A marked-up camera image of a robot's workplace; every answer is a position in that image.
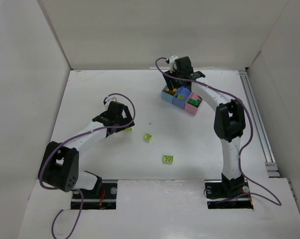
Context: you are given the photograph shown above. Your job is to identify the light green small lego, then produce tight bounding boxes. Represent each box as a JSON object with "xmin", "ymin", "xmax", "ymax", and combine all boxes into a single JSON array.
[{"xmin": 144, "ymin": 133, "xmax": 152, "ymax": 142}]

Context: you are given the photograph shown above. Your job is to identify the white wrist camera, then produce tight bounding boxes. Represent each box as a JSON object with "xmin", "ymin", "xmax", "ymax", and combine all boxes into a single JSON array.
[
  {"xmin": 103, "ymin": 97, "xmax": 117, "ymax": 105},
  {"xmin": 166, "ymin": 55, "xmax": 178, "ymax": 73}
]

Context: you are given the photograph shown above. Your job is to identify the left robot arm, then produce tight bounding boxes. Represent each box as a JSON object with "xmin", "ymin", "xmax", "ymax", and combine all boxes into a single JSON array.
[{"xmin": 38, "ymin": 101, "xmax": 134, "ymax": 196}]

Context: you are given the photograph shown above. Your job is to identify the aluminium rail right side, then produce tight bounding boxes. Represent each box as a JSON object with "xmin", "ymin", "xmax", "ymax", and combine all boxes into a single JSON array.
[{"xmin": 238, "ymin": 70, "xmax": 281, "ymax": 178}]

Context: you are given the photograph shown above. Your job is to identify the light green curved lego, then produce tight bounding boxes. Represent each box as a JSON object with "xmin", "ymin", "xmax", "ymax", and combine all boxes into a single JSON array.
[{"xmin": 124, "ymin": 127, "xmax": 132, "ymax": 132}]

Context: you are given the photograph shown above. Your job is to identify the light green studded lego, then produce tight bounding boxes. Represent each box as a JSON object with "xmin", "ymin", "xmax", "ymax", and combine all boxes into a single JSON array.
[{"xmin": 162, "ymin": 155, "xmax": 174, "ymax": 164}]

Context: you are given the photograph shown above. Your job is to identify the yellow studded lego brick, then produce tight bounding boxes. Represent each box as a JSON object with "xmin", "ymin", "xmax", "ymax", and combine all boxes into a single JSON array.
[{"xmin": 166, "ymin": 89, "xmax": 176, "ymax": 96}]

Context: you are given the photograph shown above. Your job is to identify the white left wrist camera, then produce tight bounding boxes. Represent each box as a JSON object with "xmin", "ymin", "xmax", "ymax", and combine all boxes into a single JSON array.
[{"xmin": 103, "ymin": 97, "xmax": 117, "ymax": 105}]

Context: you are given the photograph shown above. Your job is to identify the light blue container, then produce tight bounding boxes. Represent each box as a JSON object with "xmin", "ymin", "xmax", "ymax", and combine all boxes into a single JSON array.
[{"xmin": 161, "ymin": 85, "xmax": 175, "ymax": 104}]

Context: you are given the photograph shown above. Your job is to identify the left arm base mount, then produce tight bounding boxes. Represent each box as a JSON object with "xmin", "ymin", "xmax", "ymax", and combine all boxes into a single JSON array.
[{"xmin": 75, "ymin": 171, "xmax": 117, "ymax": 210}]

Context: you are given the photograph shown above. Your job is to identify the purple blue container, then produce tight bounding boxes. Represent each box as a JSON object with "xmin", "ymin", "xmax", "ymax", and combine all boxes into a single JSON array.
[{"xmin": 173, "ymin": 87, "xmax": 192, "ymax": 109}]

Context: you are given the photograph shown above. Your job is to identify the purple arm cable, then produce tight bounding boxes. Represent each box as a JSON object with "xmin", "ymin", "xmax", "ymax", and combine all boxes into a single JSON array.
[
  {"xmin": 155, "ymin": 57, "xmax": 282, "ymax": 206},
  {"xmin": 39, "ymin": 93, "xmax": 136, "ymax": 239}
]

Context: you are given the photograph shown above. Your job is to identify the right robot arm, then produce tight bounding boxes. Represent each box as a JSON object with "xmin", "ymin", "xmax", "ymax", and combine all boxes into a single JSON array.
[{"xmin": 163, "ymin": 55, "xmax": 246, "ymax": 199}]

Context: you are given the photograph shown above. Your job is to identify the dark green lego brick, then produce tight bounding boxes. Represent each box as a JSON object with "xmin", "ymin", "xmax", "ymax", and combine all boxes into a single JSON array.
[{"xmin": 195, "ymin": 100, "xmax": 201, "ymax": 107}]

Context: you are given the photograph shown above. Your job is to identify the pink container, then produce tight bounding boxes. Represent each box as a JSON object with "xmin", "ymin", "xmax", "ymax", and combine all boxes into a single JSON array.
[{"xmin": 184, "ymin": 93, "xmax": 203, "ymax": 116}]

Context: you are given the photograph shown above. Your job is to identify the green lego plate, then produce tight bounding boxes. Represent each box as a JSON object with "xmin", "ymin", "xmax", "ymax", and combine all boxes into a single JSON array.
[{"xmin": 188, "ymin": 99, "xmax": 196, "ymax": 106}]

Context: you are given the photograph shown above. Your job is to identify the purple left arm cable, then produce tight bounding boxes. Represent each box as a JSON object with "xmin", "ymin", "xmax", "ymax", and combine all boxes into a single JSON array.
[{"xmin": 39, "ymin": 93, "xmax": 136, "ymax": 239}]

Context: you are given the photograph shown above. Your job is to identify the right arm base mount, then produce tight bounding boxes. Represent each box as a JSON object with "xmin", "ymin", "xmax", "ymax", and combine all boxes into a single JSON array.
[{"xmin": 203, "ymin": 174, "xmax": 254, "ymax": 209}]

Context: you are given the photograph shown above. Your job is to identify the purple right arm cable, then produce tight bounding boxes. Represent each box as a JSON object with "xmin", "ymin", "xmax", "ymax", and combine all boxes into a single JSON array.
[{"xmin": 155, "ymin": 57, "xmax": 282, "ymax": 206}]

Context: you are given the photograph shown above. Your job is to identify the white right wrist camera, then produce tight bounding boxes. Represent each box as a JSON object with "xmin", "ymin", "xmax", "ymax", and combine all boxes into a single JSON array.
[{"xmin": 166, "ymin": 55, "xmax": 178, "ymax": 73}]

